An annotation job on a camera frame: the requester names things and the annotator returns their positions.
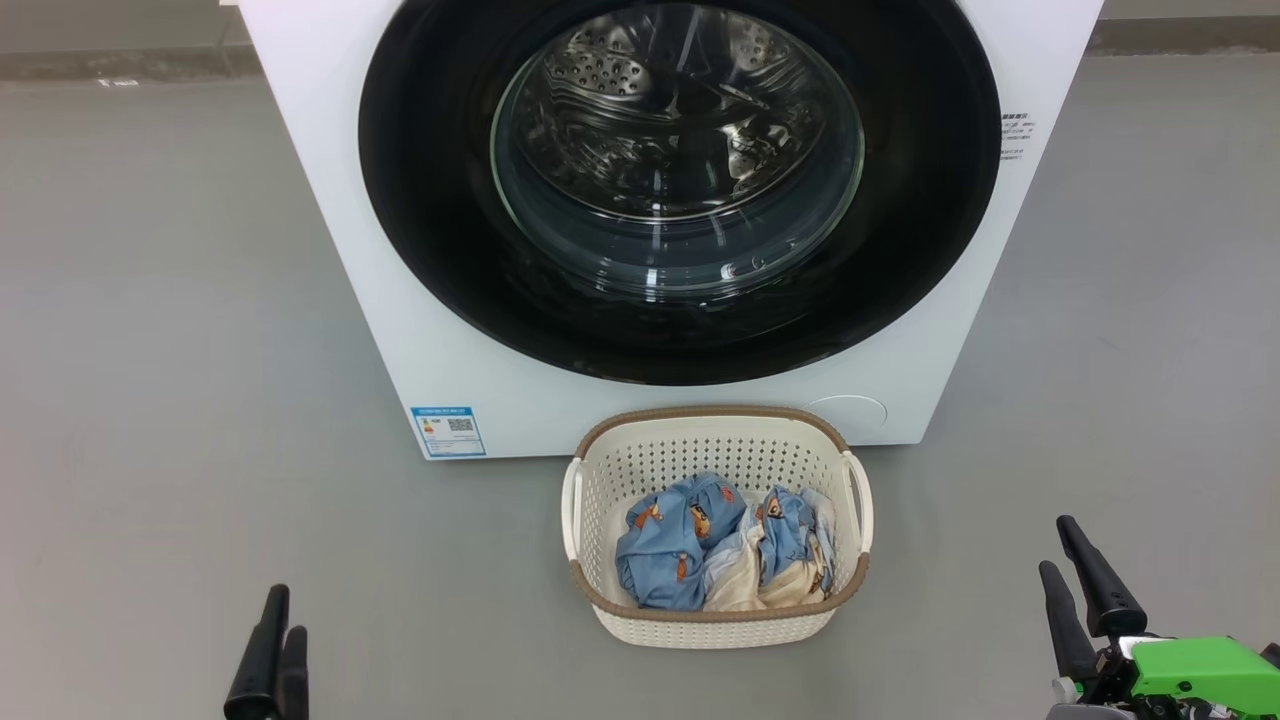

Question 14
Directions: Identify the cream perforated laundry basket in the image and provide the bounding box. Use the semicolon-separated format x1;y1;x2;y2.
561;405;875;650

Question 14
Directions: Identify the black round glass washer door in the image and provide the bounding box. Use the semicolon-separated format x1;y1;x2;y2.
358;0;1003;387

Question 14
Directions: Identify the white front-load washing machine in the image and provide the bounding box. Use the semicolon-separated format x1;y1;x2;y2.
238;0;1106;461

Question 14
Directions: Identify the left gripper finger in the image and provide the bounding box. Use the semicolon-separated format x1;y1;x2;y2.
224;585;291;720
275;626;310;720

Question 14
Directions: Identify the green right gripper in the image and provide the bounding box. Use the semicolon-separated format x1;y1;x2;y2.
1038;515;1280;720

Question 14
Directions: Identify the blue energy label sticker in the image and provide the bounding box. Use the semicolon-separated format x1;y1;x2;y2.
410;405;487;460

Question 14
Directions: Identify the small printed text label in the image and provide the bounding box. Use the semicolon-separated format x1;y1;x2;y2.
998;112;1037;163

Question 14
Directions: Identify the steel perforated washer drum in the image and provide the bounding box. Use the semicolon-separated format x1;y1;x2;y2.
490;0;866;296

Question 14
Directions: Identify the blue bear-print garment beige lining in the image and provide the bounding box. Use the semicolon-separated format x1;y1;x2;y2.
703;483;839;613

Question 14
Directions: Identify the round white filter cover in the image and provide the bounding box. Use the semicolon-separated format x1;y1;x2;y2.
808;395;888;441

